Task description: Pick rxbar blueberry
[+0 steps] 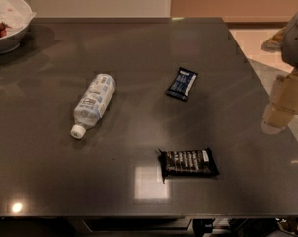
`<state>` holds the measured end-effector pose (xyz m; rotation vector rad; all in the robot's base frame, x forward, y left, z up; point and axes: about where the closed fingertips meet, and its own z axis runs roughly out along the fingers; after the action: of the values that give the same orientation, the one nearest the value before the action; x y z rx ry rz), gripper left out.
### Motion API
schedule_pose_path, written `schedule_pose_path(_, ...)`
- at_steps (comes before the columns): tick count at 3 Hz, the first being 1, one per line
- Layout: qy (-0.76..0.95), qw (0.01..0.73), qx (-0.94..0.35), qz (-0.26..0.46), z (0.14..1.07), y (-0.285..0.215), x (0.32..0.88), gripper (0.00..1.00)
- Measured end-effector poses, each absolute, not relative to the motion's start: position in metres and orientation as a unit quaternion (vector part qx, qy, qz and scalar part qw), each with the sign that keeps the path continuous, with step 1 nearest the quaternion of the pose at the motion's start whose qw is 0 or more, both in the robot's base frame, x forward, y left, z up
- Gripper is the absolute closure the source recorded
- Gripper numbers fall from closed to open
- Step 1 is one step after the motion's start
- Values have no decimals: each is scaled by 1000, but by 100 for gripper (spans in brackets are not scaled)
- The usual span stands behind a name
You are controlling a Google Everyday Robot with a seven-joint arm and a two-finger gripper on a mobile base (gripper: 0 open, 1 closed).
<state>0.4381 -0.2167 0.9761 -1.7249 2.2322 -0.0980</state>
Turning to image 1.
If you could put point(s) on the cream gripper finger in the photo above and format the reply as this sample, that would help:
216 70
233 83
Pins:
283 104

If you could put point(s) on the blue rxbar blueberry wrapper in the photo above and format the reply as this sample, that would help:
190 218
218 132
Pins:
182 84

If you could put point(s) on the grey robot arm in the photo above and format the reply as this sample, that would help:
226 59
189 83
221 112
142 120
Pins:
289 45

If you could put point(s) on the black chocolate bar wrapper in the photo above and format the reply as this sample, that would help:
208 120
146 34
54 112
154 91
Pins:
191 163

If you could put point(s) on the clear plastic water bottle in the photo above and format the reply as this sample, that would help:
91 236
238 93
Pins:
92 105

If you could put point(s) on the white bowl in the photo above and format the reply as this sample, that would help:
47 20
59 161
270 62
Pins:
12 39

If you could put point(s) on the white napkin in bowl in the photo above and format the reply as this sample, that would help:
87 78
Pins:
15 13

